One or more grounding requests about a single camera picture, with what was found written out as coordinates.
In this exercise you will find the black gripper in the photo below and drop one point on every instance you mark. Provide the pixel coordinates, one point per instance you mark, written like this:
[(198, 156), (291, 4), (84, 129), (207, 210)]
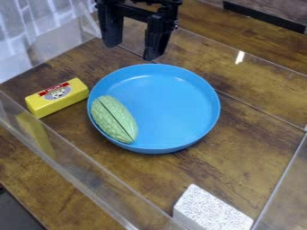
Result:
[(162, 22)]

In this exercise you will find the yellow block with label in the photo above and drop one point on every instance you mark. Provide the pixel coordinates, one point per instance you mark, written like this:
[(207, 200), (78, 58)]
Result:
[(56, 97)]

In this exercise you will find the blue round tray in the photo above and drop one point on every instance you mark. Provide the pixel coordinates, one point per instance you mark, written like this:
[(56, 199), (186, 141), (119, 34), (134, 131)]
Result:
[(173, 102)]

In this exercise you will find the white speckled foam block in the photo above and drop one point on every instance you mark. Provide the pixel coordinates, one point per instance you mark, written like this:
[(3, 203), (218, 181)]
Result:
[(201, 211)]

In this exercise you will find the green bitter gourd toy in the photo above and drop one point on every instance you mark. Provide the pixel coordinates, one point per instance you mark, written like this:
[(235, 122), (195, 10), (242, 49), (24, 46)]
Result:
[(114, 119)]

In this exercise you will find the clear acrylic front wall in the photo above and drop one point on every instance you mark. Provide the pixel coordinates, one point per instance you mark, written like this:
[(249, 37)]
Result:
[(130, 209)]

